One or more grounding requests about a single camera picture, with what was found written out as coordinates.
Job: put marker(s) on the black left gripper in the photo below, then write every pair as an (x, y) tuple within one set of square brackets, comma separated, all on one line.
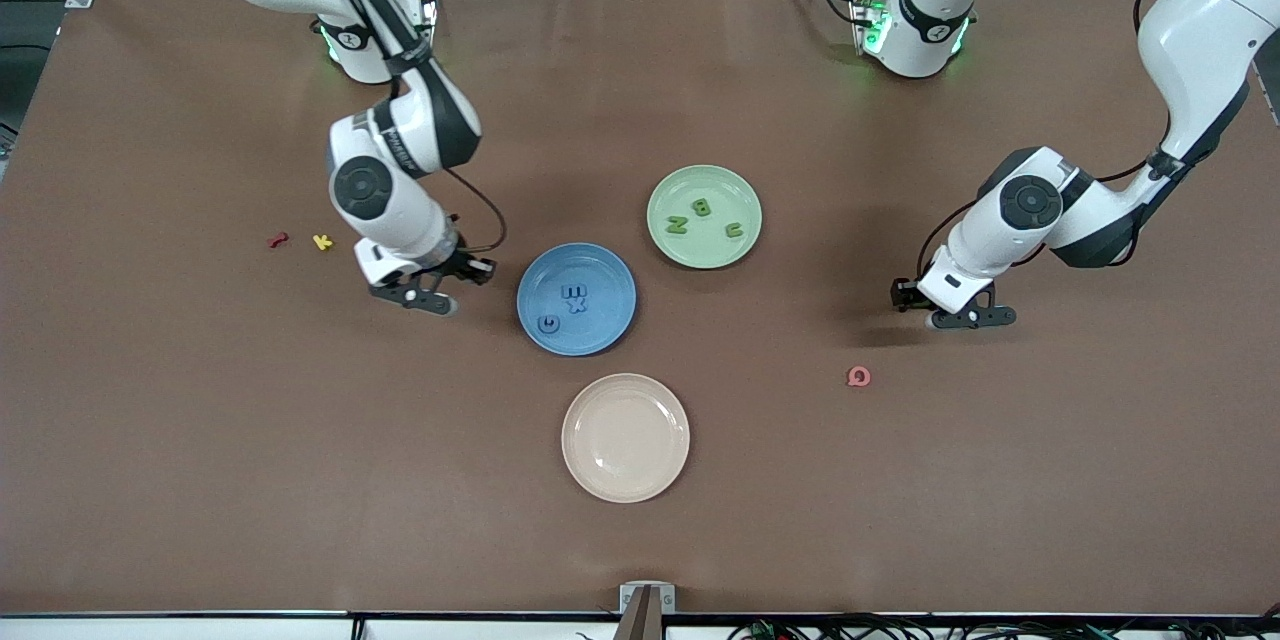
[(906, 294)]

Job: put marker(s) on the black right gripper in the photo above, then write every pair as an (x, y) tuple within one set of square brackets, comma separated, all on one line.
[(459, 265)]

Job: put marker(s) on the blue foam letter G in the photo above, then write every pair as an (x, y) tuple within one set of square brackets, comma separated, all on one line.
[(549, 331)]

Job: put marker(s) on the blue foam letter E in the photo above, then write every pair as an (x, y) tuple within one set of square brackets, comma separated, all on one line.
[(572, 291)]

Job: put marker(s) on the green foam letter U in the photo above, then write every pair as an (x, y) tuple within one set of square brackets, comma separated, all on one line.
[(736, 235)]

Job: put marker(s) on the green foam letter N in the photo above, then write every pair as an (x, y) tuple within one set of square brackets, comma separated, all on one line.
[(677, 225)]

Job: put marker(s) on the green foam letter B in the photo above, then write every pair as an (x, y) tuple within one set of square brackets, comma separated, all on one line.
[(702, 209)]

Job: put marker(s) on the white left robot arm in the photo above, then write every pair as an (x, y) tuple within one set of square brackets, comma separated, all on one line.
[(1200, 30)]

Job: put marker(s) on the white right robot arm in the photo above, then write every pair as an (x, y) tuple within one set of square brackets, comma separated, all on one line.
[(390, 190)]

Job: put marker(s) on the pink foam letter Q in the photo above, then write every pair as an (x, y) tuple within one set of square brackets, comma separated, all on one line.
[(851, 377)]

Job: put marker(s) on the yellow foam letter K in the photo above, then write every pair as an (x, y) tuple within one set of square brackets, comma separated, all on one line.
[(321, 242)]

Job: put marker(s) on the blue plate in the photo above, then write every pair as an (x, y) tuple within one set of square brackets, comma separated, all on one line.
[(600, 270)]

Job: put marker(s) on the beige plate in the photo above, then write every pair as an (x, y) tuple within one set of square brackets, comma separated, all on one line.
[(625, 438)]

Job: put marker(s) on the green plate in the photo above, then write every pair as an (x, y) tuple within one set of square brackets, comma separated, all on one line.
[(704, 250)]

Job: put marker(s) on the brown table cover sheet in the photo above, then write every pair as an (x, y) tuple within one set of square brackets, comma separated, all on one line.
[(200, 480)]

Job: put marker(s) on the grey metal camera bracket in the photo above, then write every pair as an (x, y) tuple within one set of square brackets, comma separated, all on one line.
[(630, 598)]

